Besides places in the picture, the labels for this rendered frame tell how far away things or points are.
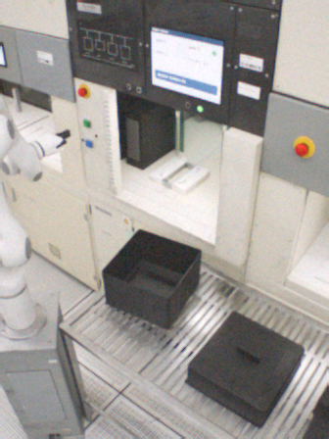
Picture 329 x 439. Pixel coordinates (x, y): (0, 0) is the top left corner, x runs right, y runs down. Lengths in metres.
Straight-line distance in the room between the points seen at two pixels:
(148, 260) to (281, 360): 0.71
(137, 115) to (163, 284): 0.79
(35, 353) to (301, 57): 1.32
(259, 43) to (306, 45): 0.14
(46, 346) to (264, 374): 0.76
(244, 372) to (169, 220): 0.77
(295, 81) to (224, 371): 0.90
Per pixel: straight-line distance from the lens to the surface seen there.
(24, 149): 1.67
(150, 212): 2.00
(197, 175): 2.17
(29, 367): 1.81
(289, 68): 1.37
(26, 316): 1.70
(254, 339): 1.56
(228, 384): 1.45
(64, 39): 1.95
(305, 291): 1.75
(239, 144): 1.47
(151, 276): 1.84
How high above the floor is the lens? 2.10
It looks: 38 degrees down
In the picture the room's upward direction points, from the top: 1 degrees counter-clockwise
